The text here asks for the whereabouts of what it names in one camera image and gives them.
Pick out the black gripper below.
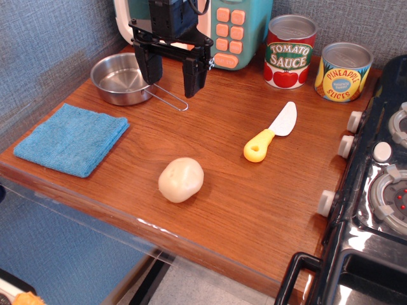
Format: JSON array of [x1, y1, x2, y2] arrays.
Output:
[[128, 1, 214, 98]]

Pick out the pale toy potato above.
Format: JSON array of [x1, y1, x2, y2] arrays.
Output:
[[158, 158, 204, 203]]

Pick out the small steel pot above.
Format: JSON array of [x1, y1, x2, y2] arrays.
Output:
[[90, 53, 189, 111]]

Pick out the teal toy microwave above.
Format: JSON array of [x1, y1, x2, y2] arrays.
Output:
[[113, 0, 273, 71]]

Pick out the tomato sauce can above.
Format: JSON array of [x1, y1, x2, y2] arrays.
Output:
[[263, 15, 317, 89]]

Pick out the blue folded cloth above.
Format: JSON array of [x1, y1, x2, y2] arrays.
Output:
[[13, 104, 129, 178]]

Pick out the pineapple slices can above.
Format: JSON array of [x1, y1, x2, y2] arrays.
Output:
[[314, 42, 373, 102]]

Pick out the white upper stove knob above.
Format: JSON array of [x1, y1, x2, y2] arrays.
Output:
[[347, 111, 363, 133]]

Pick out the white stove knob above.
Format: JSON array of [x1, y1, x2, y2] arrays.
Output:
[[347, 111, 363, 133], [337, 135, 354, 159], [317, 190, 336, 217]]

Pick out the white middle stove knob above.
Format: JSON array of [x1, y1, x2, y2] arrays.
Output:
[[337, 135, 354, 159]]

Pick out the white lower stove knob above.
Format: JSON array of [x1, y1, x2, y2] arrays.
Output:
[[317, 190, 336, 217]]

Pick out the black toy stove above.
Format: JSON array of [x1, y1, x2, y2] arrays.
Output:
[[303, 55, 406, 304]]

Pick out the orange object at corner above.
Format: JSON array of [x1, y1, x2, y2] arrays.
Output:
[[12, 292, 45, 305]]

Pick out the yellow handled toy knife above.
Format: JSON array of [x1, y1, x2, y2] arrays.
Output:
[[243, 101, 297, 163]]

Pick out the black oven door handle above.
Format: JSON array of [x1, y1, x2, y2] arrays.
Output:
[[275, 252, 322, 305]]

